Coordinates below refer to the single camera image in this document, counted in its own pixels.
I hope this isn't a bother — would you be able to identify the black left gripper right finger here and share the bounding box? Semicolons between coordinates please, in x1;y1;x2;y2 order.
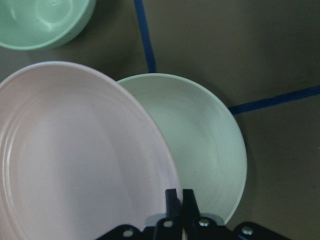
182;189;200;218

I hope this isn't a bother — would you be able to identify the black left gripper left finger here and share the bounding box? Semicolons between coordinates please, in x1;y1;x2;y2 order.
165;188;181;219

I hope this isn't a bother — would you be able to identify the pink plate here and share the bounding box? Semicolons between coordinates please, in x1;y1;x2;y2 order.
0;61;180;240

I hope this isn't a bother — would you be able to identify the beige plate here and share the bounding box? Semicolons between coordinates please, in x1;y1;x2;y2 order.
119;73;247;224

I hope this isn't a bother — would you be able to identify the green bowl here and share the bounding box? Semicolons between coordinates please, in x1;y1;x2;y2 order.
0;0;96;51

